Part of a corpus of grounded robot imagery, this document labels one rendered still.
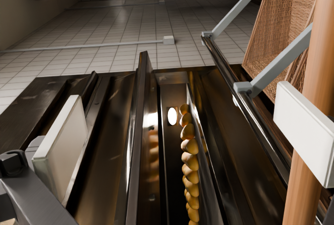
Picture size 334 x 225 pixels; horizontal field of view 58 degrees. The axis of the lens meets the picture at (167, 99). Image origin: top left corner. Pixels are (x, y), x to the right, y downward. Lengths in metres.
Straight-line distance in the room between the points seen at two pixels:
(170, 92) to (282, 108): 1.67
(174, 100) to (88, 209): 1.09
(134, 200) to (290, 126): 0.56
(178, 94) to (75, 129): 1.69
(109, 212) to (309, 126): 0.77
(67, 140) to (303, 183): 0.23
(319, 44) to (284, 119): 0.08
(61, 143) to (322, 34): 0.20
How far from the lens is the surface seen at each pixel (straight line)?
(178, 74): 1.82
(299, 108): 0.18
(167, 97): 1.87
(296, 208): 0.34
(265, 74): 0.66
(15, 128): 1.46
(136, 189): 0.75
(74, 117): 0.19
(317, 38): 0.27
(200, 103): 1.43
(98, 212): 0.93
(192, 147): 1.41
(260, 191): 0.99
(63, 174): 0.17
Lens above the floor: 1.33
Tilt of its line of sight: 1 degrees down
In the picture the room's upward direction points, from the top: 94 degrees counter-clockwise
